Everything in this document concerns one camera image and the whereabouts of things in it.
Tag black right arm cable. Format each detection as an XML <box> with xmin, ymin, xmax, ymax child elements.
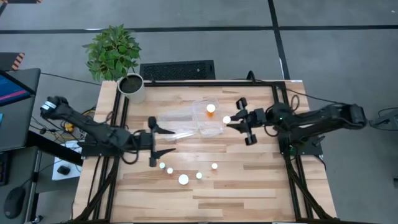
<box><xmin>247</xmin><ymin>70</ymin><xmax>348</xmax><ymax>106</ymax></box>

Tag grey floor stand base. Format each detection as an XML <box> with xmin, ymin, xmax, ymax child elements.
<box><xmin>368</xmin><ymin>107</ymin><xmax>398</xmax><ymax>131</ymax></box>

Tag thin black floor cable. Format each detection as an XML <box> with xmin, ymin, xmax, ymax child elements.
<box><xmin>40</xmin><ymin>72</ymin><xmax>102</xmax><ymax>86</ymax></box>

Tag black computer mouse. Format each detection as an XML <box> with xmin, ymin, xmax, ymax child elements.
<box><xmin>2</xmin><ymin>185</ymin><xmax>27</xmax><ymax>220</ymax></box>

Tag computer monitor blue screen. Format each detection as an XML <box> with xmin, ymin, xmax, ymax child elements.
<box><xmin>0</xmin><ymin>70</ymin><xmax>37</xmax><ymax>108</ymax></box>

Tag green plant in white pot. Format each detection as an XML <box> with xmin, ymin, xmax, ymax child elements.
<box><xmin>82</xmin><ymin>24</ymin><xmax>146</xmax><ymax>105</ymax></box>

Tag clear plastic bin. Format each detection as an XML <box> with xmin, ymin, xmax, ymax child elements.
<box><xmin>192</xmin><ymin>96</ymin><xmax>225</xmax><ymax>138</ymax></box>
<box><xmin>157</xmin><ymin>107</ymin><xmax>201</xmax><ymax>142</ymax></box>

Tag white floor box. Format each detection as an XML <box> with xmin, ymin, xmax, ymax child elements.
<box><xmin>52</xmin><ymin>140</ymin><xmax>83</xmax><ymax>181</ymax></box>

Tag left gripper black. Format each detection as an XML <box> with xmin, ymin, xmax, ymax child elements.
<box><xmin>133</xmin><ymin>116</ymin><xmax>177</xmax><ymax>168</ymax></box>

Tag black hazard-striped floor mat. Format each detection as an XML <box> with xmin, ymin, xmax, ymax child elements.
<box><xmin>0</xmin><ymin>52</ymin><xmax>25</xmax><ymax>72</ymax></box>

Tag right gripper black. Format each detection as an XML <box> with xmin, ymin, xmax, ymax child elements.
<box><xmin>227</xmin><ymin>97</ymin><xmax>269</xmax><ymax>146</ymax></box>

